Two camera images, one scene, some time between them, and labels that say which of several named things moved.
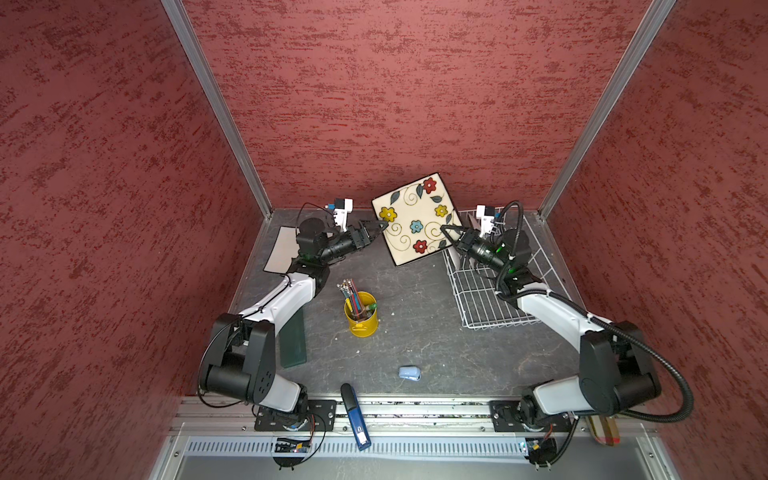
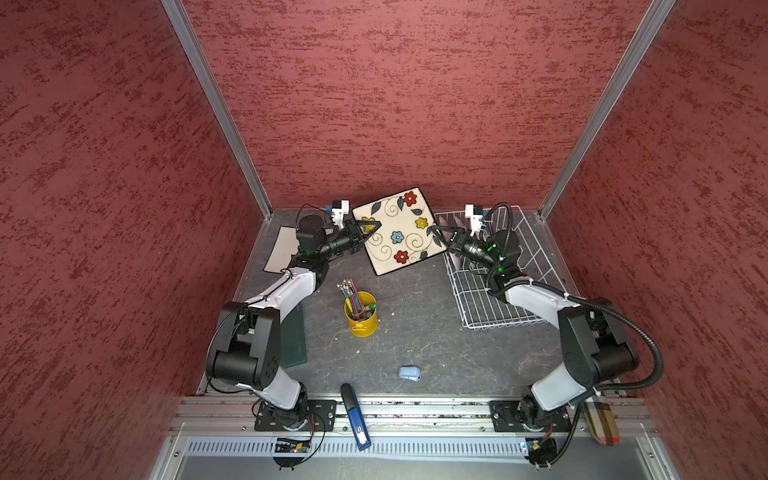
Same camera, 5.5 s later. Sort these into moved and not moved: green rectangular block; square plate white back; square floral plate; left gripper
Moved: square floral plate
Not moved: square plate white back; green rectangular block; left gripper
